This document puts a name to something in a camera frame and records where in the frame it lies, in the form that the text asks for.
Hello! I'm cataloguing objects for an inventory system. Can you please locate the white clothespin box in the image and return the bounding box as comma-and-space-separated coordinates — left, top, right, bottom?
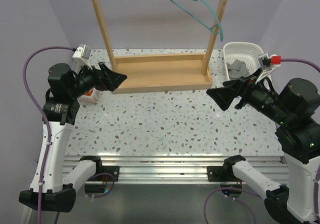
78, 88, 100, 104

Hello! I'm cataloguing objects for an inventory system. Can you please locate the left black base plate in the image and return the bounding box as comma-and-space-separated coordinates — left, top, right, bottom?
96, 165, 120, 182

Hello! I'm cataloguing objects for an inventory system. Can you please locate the teal clothes hanger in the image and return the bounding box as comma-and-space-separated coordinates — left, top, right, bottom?
169, 0, 225, 42

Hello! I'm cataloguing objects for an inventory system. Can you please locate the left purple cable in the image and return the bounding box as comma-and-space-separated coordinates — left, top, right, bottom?
22, 46, 77, 224

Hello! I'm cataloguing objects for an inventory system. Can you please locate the grey underwear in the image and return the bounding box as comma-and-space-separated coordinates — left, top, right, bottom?
226, 59, 250, 80

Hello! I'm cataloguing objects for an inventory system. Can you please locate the white plastic basket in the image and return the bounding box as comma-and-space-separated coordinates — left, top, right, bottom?
223, 42, 272, 81

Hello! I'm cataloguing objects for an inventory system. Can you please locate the aluminium mounting rail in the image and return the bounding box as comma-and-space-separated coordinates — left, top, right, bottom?
62, 155, 288, 185

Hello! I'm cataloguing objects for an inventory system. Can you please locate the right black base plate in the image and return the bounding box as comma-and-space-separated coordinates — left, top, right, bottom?
206, 165, 238, 182

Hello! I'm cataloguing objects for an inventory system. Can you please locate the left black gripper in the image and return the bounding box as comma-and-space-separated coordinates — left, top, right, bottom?
68, 59, 127, 98

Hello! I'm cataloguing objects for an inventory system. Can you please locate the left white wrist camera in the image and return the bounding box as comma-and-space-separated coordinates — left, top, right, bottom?
75, 44, 92, 69

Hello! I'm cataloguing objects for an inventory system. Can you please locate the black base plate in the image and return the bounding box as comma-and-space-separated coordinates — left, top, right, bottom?
206, 165, 238, 182
96, 165, 120, 182

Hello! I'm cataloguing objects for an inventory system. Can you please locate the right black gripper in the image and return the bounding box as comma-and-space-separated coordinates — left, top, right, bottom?
207, 65, 293, 123

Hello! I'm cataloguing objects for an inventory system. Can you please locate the wooden hanging rack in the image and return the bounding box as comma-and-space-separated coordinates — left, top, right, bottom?
91, 0, 228, 94

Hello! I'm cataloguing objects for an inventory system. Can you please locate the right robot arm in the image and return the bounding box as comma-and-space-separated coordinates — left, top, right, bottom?
206, 76, 320, 224

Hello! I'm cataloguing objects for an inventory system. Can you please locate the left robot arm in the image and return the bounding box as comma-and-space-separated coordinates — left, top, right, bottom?
19, 62, 128, 213

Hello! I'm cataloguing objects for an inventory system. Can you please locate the pile of clothespins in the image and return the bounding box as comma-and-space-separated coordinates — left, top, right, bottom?
85, 90, 93, 96

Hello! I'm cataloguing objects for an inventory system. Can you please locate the purple cable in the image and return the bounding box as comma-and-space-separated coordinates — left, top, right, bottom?
22, 46, 77, 224
203, 57, 320, 224

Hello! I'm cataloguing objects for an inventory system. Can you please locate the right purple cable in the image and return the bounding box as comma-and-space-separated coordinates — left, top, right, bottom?
203, 57, 320, 224

